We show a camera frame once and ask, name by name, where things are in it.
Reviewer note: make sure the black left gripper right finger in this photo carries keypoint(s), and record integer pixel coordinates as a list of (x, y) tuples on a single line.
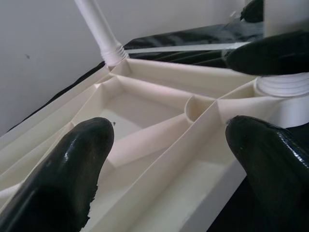
[(275, 169)]

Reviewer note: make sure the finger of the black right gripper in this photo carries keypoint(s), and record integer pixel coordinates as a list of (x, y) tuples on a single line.
[(253, 10), (270, 55)]

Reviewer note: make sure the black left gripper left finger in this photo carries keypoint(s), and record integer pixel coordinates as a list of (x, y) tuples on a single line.
[(60, 178)]

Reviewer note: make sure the white plastic table leg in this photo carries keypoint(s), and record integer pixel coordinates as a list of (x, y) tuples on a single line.
[(101, 29), (282, 82)]

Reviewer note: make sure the white plastic table top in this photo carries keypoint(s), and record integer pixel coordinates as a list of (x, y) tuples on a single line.
[(157, 149)]

